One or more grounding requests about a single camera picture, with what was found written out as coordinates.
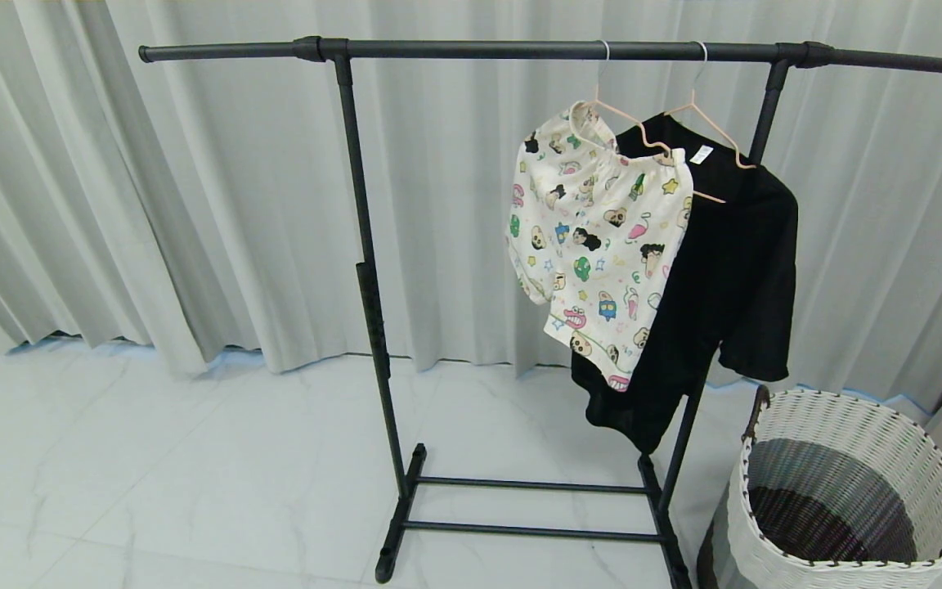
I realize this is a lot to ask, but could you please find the cream printed garment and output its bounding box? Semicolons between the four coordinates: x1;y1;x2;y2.
506;101;694;393

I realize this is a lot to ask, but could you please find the pink clothes hanger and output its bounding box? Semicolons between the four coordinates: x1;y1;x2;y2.
663;41;758;171
585;41;727;205

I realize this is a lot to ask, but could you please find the black garment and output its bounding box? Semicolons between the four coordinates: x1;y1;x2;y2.
571;113;800;455

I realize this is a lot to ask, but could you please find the black clothes rack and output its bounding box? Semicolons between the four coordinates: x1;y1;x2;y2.
138;35;942;589

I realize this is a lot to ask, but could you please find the white laundry basket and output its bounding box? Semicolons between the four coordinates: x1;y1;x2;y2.
696;384;942;589

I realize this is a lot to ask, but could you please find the white curtain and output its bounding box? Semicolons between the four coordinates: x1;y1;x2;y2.
0;0;942;414

